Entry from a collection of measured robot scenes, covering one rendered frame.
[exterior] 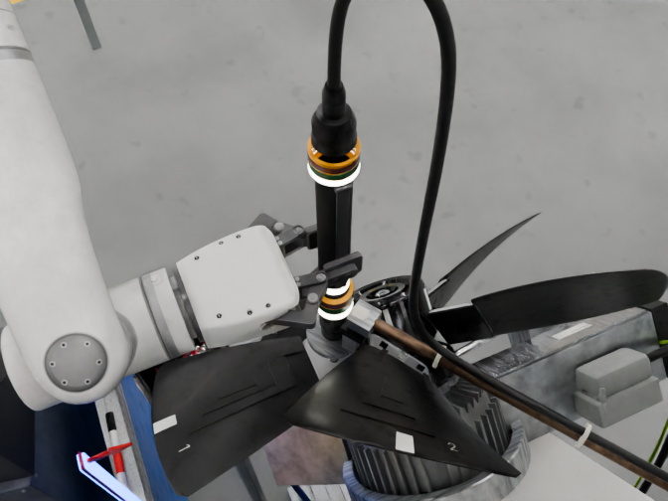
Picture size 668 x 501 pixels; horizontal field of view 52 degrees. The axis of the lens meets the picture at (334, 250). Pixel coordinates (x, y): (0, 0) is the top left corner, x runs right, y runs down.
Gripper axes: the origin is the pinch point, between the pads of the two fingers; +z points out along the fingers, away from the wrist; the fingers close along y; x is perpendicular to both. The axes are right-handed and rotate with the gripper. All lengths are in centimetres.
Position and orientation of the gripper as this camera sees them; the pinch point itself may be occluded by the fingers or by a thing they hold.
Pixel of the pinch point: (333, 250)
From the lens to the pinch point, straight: 68.2
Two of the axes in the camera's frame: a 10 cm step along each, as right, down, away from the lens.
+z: 9.2, -3.5, 2.0
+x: -0.1, -5.2, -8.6
